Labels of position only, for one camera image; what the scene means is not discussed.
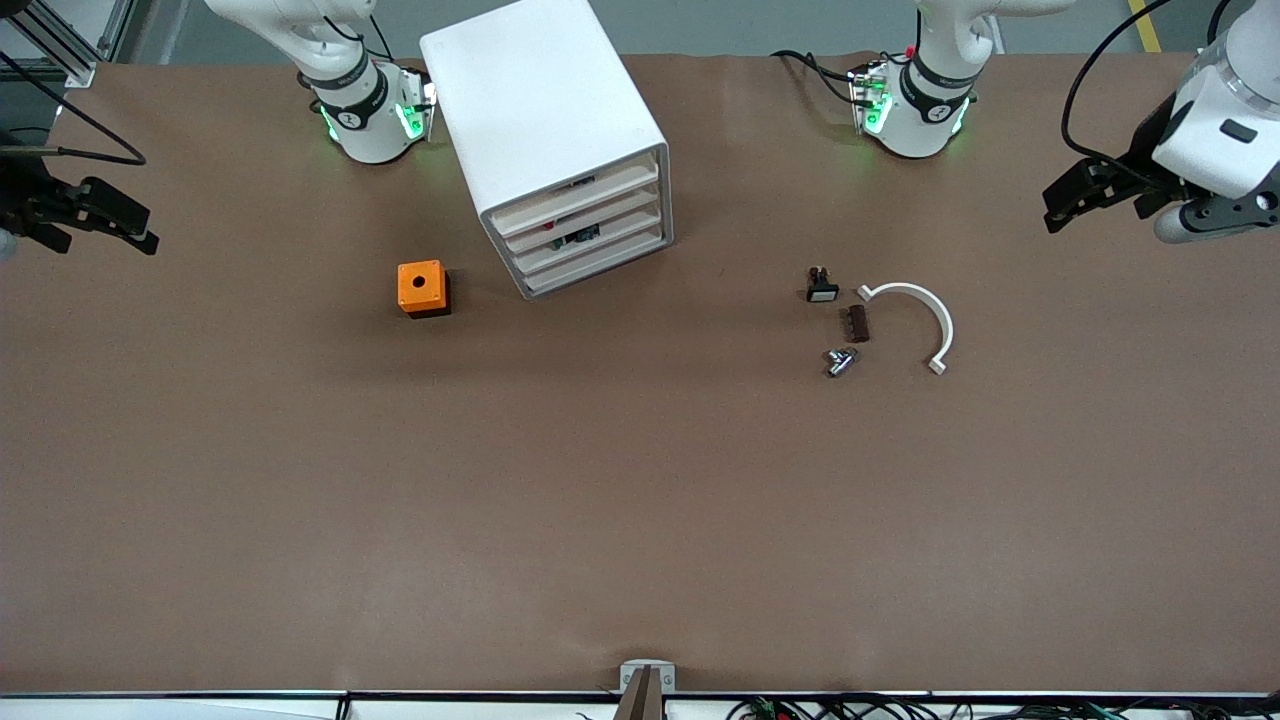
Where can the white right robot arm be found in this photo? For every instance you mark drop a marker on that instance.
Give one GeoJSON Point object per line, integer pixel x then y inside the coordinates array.
{"type": "Point", "coordinates": [370, 130]}

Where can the aluminium frame profile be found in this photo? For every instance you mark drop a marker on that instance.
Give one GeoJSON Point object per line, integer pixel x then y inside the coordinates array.
{"type": "Point", "coordinates": [80, 72]}

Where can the black switch with white face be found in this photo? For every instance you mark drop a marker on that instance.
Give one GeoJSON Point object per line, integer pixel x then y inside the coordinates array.
{"type": "Point", "coordinates": [823, 290]}

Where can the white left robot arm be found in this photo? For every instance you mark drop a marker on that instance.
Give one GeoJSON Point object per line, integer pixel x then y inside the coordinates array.
{"type": "Point", "coordinates": [920, 120]}

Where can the silver metal fitting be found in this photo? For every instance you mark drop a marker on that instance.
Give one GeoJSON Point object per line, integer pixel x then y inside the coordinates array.
{"type": "Point", "coordinates": [840, 363]}

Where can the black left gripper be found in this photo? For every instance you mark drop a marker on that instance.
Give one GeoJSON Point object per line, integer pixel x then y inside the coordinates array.
{"type": "Point", "coordinates": [1143, 160]}

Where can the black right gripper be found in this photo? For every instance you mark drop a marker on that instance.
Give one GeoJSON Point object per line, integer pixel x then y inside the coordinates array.
{"type": "Point", "coordinates": [22, 196]}

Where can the orange button box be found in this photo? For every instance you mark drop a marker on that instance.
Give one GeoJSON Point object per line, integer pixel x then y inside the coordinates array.
{"type": "Point", "coordinates": [420, 285]}

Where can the white curved plastic bracket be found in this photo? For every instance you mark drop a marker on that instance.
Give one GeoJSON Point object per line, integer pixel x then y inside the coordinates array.
{"type": "Point", "coordinates": [905, 288]}

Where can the green mushroom push button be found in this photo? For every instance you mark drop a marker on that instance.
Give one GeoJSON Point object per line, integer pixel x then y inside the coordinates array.
{"type": "Point", "coordinates": [582, 237]}

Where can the brown terminal block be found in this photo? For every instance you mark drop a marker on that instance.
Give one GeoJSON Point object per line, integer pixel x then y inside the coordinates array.
{"type": "Point", "coordinates": [859, 323]}

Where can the white drawer cabinet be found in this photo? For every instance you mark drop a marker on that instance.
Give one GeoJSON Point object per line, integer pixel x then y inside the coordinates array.
{"type": "Point", "coordinates": [540, 100]}

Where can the grey metal bracket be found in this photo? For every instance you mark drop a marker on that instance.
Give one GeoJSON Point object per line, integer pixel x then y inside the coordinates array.
{"type": "Point", "coordinates": [630, 678]}

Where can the white plastic drawer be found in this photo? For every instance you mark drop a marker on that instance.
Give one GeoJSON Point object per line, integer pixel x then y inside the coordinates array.
{"type": "Point", "coordinates": [610, 251]}
{"type": "Point", "coordinates": [610, 184]}
{"type": "Point", "coordinates": [610, 206]}
{"type": "Point", "coordinates": [625, 224]}

